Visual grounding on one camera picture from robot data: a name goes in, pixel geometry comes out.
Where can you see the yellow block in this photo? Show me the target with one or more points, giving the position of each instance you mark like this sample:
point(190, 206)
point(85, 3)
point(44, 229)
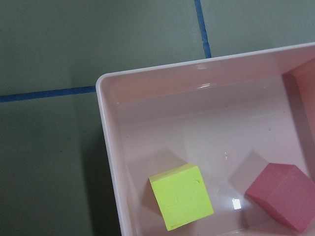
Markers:
point(181, 195)

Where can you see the pink bin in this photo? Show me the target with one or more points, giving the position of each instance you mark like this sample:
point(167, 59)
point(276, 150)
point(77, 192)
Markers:
point(230, 116)

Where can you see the red block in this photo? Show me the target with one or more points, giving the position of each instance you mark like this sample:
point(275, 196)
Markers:
point(285, 193)

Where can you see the orange block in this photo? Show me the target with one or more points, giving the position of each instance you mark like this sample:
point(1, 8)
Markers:
point(304, 76)

